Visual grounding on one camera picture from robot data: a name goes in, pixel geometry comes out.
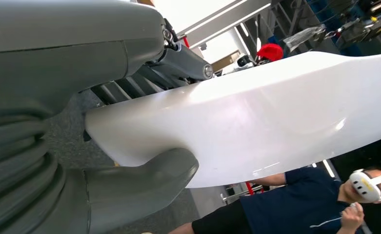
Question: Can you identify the white VR headset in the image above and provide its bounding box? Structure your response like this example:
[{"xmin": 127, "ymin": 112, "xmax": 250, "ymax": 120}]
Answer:
[{"xmin": 348, "ymin": 169, "xmax": 381, "ymax": 204}]

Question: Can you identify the red round cap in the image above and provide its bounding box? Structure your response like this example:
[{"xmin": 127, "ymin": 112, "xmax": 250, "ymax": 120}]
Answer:
[{"xmin": 256, "ymin": 42, "xmax": 284, "ymax": 62}]

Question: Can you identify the flat cardboard box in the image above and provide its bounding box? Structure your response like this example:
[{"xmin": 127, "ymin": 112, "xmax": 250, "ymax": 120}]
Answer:
[{"xmin": 211, "ymin": 50, "xmax": 241, "ymax": 73}]

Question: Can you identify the person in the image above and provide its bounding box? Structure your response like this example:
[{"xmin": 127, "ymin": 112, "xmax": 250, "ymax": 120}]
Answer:
[{"xmin": 167, "ymin": 166, "xmax": 381, "ymax": 234}]

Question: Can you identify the clear plastic bag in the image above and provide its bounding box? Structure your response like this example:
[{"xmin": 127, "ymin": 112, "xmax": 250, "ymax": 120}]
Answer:
[{"xmin": 282, "ymin": 25, "xmax": 327, "ymax": 52}]

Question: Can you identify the black equipment with cables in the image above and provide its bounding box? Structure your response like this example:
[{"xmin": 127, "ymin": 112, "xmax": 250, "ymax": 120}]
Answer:
[{"xmin": 326, "ymin": 0, "xmax": 381, "ymax": 49}]

